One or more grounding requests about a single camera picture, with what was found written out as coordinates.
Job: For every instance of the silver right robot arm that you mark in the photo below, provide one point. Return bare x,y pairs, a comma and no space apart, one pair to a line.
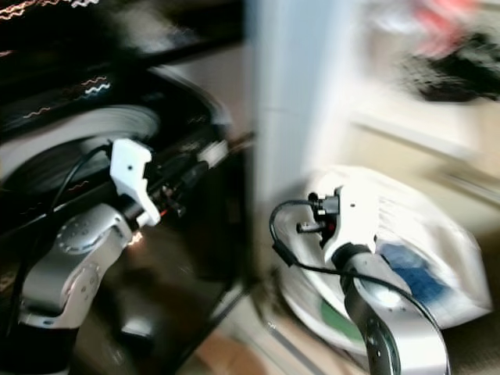
391,312

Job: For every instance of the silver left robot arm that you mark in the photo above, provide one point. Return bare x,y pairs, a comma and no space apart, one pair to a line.
66,266

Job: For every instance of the black front-load washing machine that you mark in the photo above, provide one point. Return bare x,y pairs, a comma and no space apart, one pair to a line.
62,70

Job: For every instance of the black cloth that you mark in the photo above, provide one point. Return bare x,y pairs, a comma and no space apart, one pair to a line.
457,70

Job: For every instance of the red cloth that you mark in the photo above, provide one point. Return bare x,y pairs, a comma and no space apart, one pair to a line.
441,23

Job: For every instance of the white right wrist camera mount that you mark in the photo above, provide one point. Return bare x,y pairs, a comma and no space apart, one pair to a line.
351,223

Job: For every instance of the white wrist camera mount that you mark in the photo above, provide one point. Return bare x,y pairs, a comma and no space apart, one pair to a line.
351,223
129,176

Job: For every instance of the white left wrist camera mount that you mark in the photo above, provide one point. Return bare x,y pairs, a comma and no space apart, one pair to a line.
129,176

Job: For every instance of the white door frame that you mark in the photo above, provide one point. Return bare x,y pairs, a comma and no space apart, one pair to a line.
297,94

